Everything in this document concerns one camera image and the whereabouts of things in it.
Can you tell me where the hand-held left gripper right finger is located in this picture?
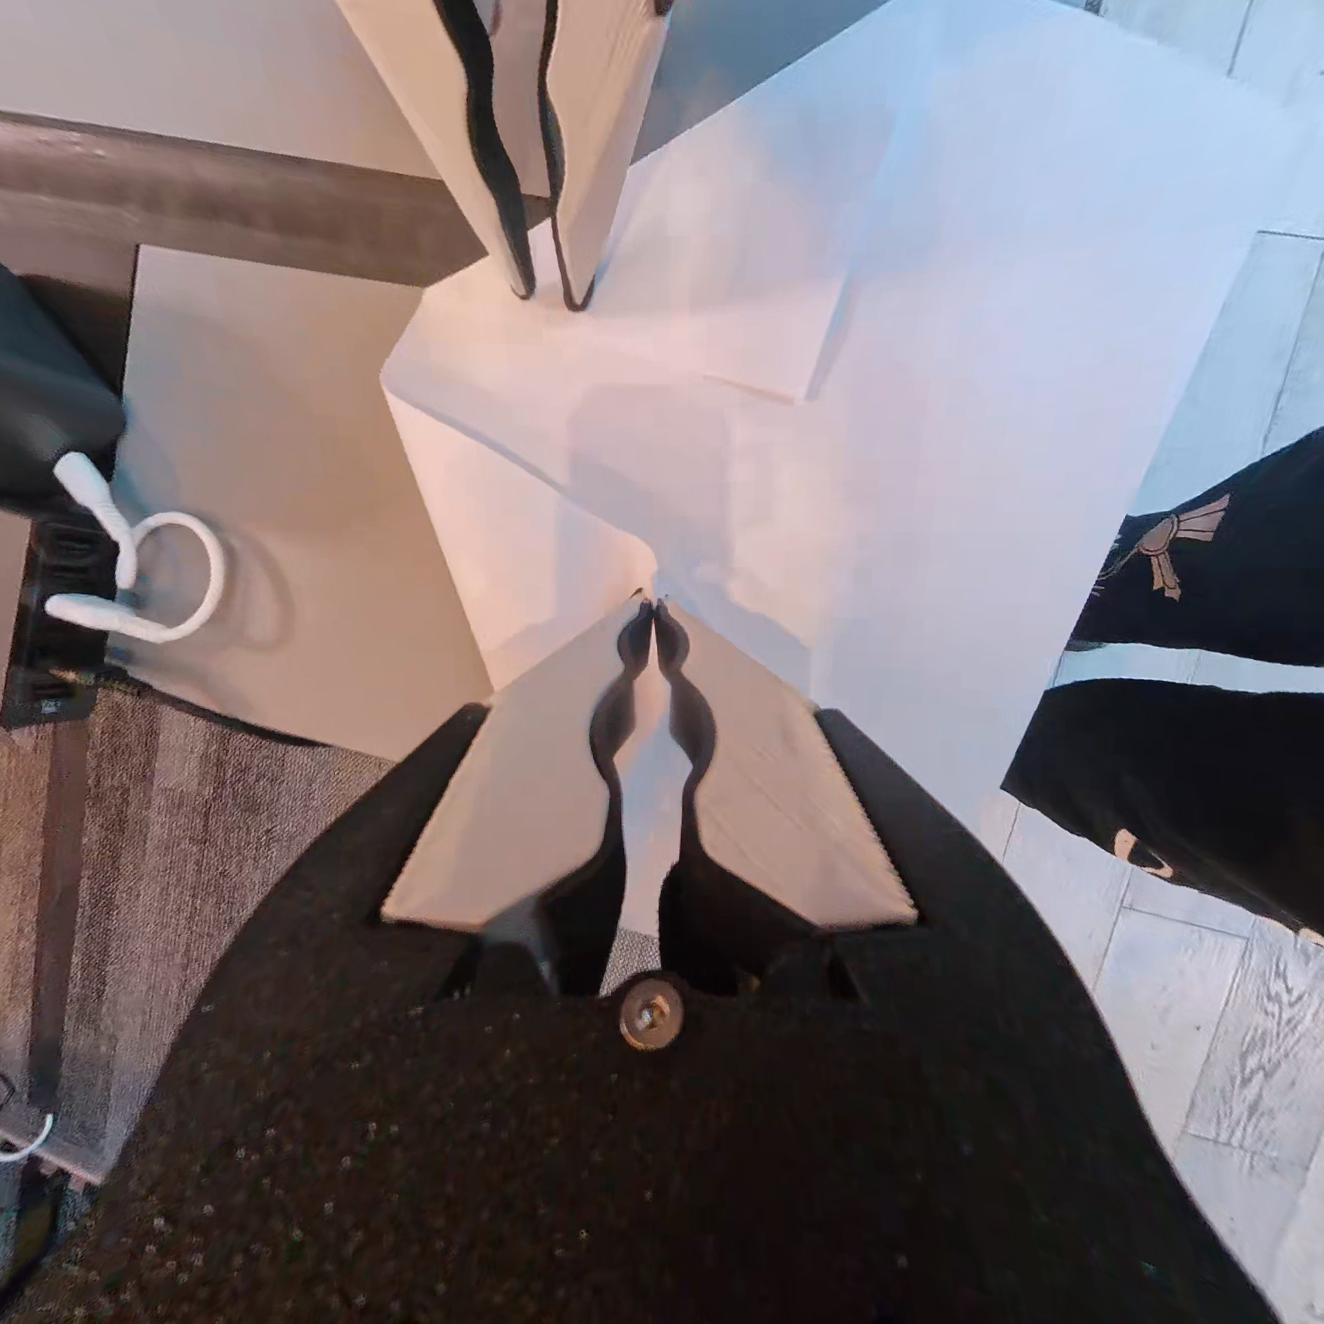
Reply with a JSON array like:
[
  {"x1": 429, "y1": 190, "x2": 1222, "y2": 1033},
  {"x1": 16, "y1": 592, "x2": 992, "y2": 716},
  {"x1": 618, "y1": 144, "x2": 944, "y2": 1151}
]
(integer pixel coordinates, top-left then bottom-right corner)
[{"x1": 654, "y1": 595, "x2": 922, "y2": 1000}]

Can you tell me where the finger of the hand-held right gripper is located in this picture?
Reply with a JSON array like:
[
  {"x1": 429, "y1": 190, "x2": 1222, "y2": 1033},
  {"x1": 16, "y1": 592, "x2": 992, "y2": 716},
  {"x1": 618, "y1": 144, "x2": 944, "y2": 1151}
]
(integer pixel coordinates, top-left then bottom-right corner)
[
  {"x1": 336, "y1": 0, "x2": 538, "y2": 302},
  {"x1": 536, "y1": 0, "x2": 676, "y2": 314}
]

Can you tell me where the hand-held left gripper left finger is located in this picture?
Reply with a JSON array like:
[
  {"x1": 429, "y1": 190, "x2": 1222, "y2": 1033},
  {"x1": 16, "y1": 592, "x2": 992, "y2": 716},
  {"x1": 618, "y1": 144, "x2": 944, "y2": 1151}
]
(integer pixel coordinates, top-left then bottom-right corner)
[{"x1": 380, "y1": 592, "x2": 657, "y2": 1000}]

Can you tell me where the white paper sheet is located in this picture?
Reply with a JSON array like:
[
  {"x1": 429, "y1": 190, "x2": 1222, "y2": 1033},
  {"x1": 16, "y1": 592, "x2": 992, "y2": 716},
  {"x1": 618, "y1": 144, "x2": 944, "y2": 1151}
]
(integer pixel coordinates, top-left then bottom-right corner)
[{"x1": 380, "y1": 0, "x2": 1297, "y2": 939}]

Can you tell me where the person's black clothing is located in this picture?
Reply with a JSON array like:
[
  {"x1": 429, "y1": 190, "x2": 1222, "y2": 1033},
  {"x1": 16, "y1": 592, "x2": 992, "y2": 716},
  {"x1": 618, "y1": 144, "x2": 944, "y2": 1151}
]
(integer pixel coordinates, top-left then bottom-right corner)
[{"x1": 1001, "y1": 429, "x2": 1324, "y2": 948}]

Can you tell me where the dark electronic device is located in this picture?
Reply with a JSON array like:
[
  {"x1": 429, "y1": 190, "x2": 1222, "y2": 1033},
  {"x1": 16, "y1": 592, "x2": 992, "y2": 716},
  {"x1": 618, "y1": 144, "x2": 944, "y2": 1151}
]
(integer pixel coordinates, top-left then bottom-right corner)
[{"x1": 0, "y1": 516, "x2": 117, "y2": 729}]

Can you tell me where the short white cable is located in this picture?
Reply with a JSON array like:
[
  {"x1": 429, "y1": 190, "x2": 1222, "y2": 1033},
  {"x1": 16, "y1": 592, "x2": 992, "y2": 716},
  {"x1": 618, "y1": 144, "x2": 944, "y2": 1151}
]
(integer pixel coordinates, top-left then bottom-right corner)
[{"x1": 46, "y1": 453, "x2": 227, "y2": 647}]

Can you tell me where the thin white cable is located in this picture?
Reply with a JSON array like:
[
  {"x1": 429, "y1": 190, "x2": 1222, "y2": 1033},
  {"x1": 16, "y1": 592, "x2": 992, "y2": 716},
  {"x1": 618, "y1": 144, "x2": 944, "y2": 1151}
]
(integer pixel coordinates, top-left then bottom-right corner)
[{"x1": 0, "y1": 1076, "x2": 55, "y2": 1167}]

